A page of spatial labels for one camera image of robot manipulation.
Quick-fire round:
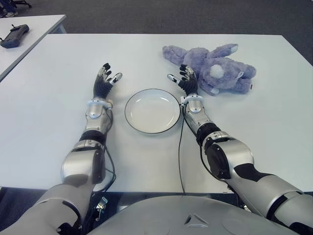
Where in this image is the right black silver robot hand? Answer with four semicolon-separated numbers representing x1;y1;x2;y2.
167;64;199;96

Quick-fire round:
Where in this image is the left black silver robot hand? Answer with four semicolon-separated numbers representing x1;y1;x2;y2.
92;63;123;101

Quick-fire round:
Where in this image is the purple plush bunny doll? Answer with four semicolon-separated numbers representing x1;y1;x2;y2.
162;43;257;96

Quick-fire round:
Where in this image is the white plate with black rim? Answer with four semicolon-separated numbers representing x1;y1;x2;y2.
124;88;182;135

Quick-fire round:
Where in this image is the white side table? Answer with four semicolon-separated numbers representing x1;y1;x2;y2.
0;14;67;81

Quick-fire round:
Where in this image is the black handheld remote controller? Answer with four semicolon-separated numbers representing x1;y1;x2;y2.
0;23;30;48

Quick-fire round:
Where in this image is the metal clamp under table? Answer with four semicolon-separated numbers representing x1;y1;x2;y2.
95;196;110;220

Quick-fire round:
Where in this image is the grey robot torso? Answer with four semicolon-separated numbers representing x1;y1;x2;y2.
89;192;291;235

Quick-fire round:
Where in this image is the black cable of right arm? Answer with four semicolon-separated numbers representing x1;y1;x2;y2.
178;104;186;194

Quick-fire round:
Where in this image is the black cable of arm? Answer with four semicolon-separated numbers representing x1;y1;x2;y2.
94;107;116;193
178;104;186;194

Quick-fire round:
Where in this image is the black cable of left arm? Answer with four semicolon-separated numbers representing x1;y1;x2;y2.
94;107;116;193

